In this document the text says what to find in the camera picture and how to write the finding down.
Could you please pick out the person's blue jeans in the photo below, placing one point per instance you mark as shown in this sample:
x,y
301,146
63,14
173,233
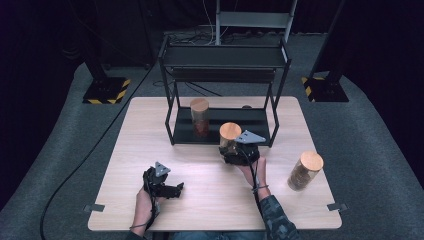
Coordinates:
x,y
216,236

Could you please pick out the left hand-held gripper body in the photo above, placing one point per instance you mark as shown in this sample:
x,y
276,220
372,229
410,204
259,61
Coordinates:
x,y
161,169

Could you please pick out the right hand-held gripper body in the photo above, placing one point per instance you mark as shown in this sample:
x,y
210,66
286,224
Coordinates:
x,y
250,137

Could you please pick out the person's right hand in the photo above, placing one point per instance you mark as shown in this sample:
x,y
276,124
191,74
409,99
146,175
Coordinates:
x,y
261,175

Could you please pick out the black metal shelf rack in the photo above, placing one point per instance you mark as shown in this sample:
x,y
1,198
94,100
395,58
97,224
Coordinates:
x,y
223,56

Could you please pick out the person's left hand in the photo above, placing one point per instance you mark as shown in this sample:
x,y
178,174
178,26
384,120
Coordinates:
x,y
144,206

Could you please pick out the grey table bracket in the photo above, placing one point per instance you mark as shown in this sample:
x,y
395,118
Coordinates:
x,y
337,207
94,208

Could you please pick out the black yellow-striped stand base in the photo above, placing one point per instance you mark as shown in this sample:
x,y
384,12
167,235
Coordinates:
x,y
328,91
106,91

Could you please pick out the grey metal stand frame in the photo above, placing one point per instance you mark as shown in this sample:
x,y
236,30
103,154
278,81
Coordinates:
x,y
253,20

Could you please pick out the wooden-lid jar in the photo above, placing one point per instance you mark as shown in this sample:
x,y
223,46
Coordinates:
x,y
230,130
199,106
311,161

